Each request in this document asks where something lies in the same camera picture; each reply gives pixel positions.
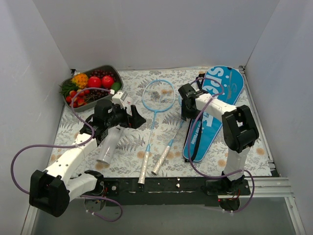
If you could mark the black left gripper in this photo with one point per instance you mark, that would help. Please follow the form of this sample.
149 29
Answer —
130 120

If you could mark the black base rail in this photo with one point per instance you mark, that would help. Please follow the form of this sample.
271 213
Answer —
169 190

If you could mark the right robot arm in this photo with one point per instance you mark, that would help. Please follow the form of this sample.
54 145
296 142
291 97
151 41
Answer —
239 130

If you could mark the orange flower fruit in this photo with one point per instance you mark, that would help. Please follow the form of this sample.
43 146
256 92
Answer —
80 80

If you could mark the white shuttlecock tube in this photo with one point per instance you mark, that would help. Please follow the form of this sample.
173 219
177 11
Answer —
109 144

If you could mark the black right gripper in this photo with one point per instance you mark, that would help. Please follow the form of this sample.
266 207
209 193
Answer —
183 107

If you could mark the red apple right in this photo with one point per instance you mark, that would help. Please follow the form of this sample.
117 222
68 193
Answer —
107 81

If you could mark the dark grape bunch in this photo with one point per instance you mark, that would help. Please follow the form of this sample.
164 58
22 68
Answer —
102 73

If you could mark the red apple left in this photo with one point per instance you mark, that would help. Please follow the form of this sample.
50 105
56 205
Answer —
94 82

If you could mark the green lime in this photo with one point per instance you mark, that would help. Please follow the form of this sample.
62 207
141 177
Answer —
116 86

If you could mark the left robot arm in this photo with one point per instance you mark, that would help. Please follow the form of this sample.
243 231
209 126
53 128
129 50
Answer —
53 189

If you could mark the blue racket bag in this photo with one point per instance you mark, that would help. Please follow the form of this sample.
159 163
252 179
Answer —
225 84

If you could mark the red apple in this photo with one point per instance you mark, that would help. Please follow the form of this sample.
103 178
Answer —
107 81
94 82

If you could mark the small red yellow fruits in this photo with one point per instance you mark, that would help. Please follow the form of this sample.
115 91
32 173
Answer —
77 98

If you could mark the grey fruit tray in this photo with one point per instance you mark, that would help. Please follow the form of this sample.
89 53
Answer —
95 93

